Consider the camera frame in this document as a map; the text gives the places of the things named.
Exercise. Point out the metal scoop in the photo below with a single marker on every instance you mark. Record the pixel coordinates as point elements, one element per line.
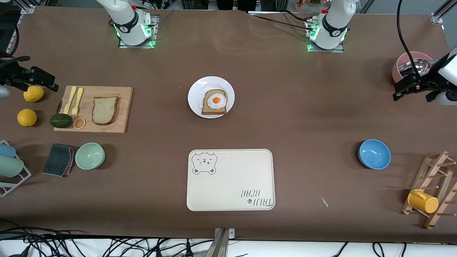
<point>416,67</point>

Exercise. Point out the round yellow citrus fruit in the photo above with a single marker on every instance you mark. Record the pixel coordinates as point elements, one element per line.
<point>27,117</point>

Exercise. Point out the pale green bowl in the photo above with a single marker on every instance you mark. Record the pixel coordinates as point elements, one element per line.
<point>90,156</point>

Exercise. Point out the light blue cup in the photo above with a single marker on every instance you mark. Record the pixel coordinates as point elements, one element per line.
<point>6,150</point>

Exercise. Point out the oval yellow lemon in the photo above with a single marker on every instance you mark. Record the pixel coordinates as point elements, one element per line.
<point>33,94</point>

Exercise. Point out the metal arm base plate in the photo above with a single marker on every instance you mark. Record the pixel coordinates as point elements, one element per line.
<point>137,46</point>
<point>325,51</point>

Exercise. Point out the yellow cup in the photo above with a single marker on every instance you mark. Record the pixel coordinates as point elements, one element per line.
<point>423,201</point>

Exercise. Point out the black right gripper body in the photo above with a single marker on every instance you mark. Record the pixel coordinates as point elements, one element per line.
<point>10,75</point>

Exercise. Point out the white round plate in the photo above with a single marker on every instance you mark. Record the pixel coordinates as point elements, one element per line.
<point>195,104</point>

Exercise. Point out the metal camera stand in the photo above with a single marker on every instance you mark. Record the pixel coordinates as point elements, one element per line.
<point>219,246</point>

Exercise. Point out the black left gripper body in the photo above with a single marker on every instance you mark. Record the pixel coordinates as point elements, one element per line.
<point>433,81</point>

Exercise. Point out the grey and pink folded cloth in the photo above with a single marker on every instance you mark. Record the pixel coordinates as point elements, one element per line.
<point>57,160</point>

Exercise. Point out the wooden cutting board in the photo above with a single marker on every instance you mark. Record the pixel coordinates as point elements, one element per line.
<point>123,107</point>

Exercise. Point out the aluminium frame profile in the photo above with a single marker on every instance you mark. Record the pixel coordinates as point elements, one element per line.
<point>436,18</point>
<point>28,9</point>

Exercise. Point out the wooden cup rack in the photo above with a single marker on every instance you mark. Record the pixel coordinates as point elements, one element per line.
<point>433,167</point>

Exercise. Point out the blue bowl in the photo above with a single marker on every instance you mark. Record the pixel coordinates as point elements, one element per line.
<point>374,154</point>

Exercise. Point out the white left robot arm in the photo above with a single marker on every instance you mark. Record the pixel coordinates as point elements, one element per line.
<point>332,21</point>

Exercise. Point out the yellow plastic fork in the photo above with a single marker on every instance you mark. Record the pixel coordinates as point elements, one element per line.
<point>78,98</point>

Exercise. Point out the toy fried egg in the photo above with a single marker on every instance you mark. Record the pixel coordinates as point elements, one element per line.
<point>216,101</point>

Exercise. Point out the yellow plastic knife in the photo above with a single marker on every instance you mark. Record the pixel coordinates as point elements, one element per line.
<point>70,100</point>

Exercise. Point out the small paper scrap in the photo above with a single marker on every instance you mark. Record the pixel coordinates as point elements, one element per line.
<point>324,201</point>

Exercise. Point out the dark green avocado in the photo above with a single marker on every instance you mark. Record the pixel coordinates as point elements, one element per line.
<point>61,121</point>

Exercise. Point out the pale green cup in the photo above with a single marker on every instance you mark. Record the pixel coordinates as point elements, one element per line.
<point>10,166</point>

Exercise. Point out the pink bowl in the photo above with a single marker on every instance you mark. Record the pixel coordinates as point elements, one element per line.
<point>397,73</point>

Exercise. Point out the toy orange half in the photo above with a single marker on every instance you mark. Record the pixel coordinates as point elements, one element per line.
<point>79,123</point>

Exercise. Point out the cream bear print tray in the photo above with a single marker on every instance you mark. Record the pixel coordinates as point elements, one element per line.
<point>228,189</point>

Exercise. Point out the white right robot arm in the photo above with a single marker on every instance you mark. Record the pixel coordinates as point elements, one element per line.
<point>125,18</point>

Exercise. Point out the brown bread slice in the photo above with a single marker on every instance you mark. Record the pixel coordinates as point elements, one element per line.
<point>214,111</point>
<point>105,110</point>

